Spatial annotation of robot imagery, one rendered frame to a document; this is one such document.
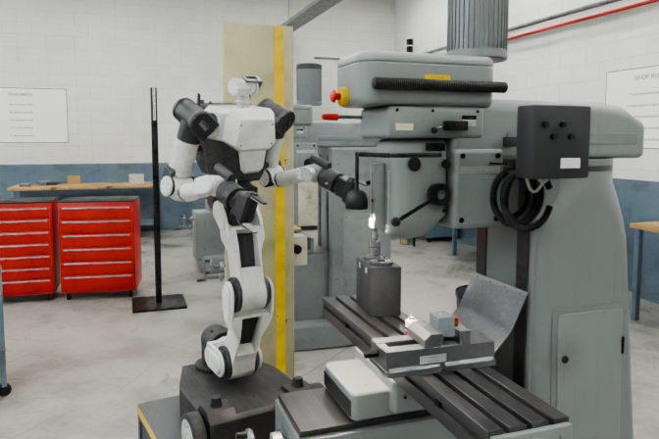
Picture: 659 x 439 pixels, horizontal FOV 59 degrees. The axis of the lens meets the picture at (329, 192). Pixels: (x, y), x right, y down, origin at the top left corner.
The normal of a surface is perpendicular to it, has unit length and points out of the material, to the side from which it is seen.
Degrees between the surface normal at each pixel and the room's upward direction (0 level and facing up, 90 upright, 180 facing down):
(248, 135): 98
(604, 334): 88
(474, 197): 90
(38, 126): 90
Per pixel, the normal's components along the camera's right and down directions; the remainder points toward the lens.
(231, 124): 0.08, 0.14
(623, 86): -0.95, 0.03
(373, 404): 0.32, 0.09
